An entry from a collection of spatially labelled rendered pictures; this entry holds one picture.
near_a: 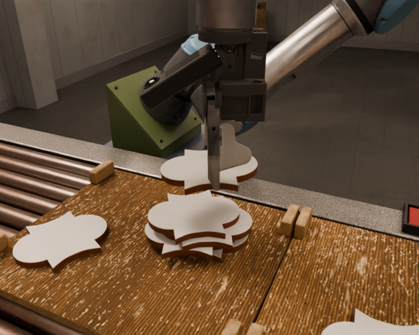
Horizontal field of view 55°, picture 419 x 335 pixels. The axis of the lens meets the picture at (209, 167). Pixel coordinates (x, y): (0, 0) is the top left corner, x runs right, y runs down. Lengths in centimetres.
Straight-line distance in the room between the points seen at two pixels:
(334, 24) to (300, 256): 49
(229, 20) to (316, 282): 37
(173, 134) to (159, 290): 58
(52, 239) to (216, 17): 41
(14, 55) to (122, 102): 323
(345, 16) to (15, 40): 356
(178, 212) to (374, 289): 30
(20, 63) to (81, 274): 368
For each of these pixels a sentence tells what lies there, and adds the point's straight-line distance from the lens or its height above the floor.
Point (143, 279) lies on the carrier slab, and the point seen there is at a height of 94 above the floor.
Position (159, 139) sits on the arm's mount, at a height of 92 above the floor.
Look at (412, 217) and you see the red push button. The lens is 80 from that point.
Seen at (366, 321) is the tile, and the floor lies 95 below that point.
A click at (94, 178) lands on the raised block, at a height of 95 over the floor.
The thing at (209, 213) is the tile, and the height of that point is 98.
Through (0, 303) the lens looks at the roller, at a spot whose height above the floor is 91.
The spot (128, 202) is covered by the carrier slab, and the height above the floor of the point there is 94.
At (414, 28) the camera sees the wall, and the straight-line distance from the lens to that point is 714.
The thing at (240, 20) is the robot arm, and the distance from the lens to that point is 50.
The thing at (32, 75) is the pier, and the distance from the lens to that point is 419.
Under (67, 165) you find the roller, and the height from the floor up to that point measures 92.
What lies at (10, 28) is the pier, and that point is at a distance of 417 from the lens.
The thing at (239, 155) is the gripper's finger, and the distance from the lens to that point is 54.
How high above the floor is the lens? 134
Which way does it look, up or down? 28 degrees down
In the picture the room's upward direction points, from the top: straight up
